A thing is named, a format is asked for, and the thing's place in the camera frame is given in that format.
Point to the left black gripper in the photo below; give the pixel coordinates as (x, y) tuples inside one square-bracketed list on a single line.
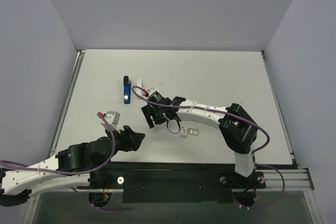
[(126, 138)]

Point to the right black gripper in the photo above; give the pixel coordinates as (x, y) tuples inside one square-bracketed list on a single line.
[(151, 114)]

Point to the white stapler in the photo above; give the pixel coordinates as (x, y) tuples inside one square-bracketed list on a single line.
[(139, 89)]

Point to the staple box with label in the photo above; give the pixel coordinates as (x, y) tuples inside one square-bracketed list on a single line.
[(183, 132)]

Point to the white staple tray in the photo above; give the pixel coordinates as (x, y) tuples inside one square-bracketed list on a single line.
[(192, 131)]

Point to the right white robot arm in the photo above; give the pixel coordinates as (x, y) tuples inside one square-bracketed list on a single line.
[(233, 122)]

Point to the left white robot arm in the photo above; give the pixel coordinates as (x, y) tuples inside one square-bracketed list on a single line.
[(83, 164)]

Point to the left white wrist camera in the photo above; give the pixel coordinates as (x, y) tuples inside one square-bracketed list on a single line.
[(110, 120)]

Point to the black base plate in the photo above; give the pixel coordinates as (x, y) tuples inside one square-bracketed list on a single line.
[(174, 182)]

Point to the aluminium frame rail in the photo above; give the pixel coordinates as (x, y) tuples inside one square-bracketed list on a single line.
[(74, 76)]

